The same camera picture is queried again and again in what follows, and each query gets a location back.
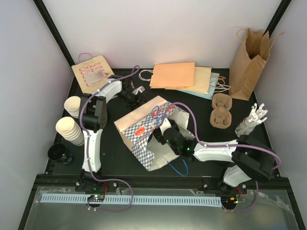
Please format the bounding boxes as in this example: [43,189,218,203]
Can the blue checkered paper bag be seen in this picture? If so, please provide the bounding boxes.
[114,96,195,171]

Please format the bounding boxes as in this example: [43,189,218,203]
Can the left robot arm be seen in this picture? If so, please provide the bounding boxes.
[76,75,145,192]

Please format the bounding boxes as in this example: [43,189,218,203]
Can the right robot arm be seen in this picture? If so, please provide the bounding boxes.
[150,119,275,193]

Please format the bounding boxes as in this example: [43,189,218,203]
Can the Cakes printed paper bag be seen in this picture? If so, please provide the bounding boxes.
[71,53,114,93]

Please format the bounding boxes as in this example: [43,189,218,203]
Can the orange flat paper bag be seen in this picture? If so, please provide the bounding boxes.
[139,62,195,89]

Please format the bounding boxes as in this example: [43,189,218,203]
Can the far paper cup stack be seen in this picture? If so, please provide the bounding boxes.
[64,96,81,118]

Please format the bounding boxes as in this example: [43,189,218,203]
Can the paper cup stack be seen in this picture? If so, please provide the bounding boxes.
[55,116,84,146]
[64,96,81,118]

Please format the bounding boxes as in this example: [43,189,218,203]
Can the tan flat paper bag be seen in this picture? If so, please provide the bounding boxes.
[176,67,212,93]

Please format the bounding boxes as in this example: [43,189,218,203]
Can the near paper cup stack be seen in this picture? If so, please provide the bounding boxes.
[55,116,84,146]

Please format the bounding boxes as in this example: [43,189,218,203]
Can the light blue flat paper bag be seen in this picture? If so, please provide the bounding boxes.
[179,73,231,100]

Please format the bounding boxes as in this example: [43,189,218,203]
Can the standing brown paper bag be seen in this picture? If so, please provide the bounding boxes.
[229,28,278,101]

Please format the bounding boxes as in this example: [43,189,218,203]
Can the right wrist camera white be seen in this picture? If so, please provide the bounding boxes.
[160,118,172,134]

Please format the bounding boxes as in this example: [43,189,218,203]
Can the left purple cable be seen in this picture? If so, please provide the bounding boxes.
[78,64,140,213]

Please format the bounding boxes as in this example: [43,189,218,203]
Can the light blue cable duct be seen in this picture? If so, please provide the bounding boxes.
[40,194,222,207]

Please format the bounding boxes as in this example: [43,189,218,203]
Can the left black frame post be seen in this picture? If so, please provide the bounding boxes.
[33,0,75,66]

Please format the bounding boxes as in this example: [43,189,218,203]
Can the black frame post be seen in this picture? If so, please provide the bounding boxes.
[33,0,75,66]
[264,0,292,37]

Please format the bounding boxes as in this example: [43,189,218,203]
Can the right black frame post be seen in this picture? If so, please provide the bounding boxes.
[264,0,292,37]

